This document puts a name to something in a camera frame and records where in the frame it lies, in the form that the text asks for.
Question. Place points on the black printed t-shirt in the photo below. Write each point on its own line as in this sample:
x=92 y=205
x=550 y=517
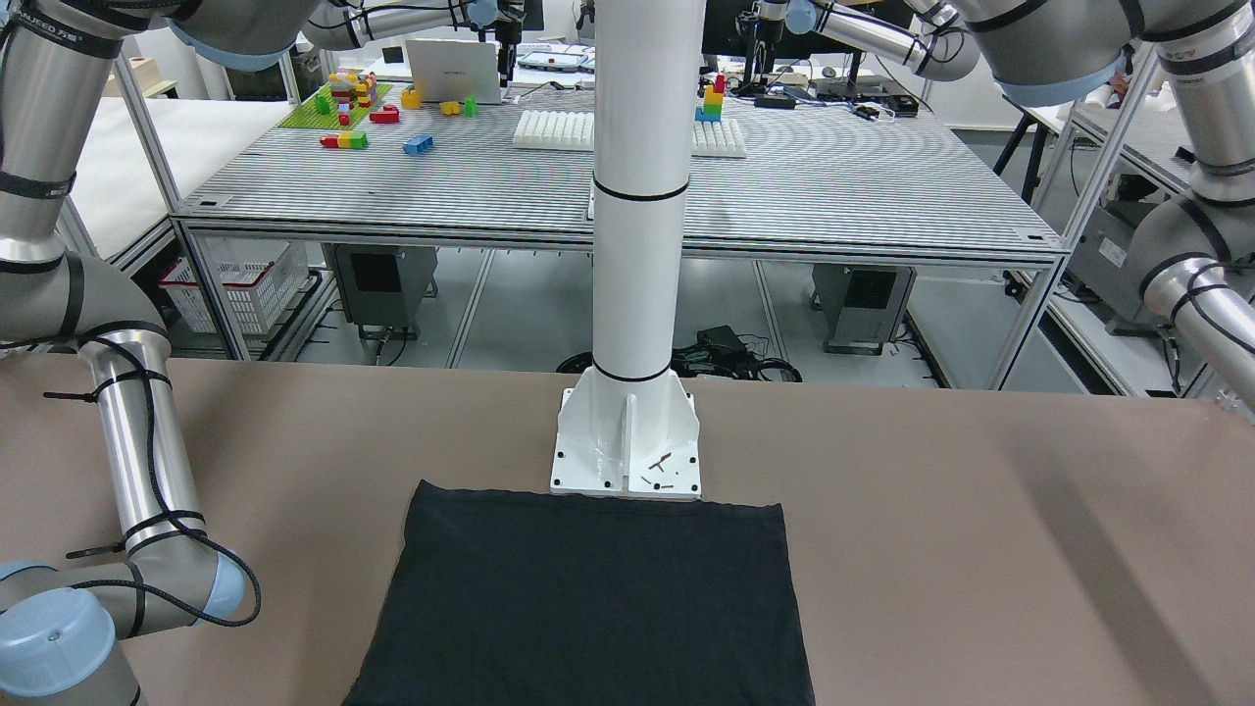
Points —
x=520 y=598

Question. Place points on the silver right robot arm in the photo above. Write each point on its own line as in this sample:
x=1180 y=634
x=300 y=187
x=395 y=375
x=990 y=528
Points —
x=62 y=630

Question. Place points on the stacked coloured block tower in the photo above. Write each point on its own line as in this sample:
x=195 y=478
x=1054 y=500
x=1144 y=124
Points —
x=712 y=100

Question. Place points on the white laptop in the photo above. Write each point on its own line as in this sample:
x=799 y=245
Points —
x=446 y=69

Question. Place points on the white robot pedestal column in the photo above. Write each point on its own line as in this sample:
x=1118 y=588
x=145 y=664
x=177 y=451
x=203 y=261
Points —
x=628 y=427

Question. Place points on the green building block plate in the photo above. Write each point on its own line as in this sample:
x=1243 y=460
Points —
x=346 y=100

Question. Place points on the grey slatted work table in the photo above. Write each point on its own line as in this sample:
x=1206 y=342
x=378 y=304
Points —
x=817 y=185

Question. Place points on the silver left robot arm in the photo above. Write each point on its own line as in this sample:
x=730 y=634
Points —
x=1043 y=53

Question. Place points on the white plastic basket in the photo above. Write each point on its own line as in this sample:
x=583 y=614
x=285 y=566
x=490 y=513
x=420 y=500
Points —
x=259 y=278

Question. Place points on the blue building block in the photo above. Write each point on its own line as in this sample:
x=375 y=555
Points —
x=418 y=144

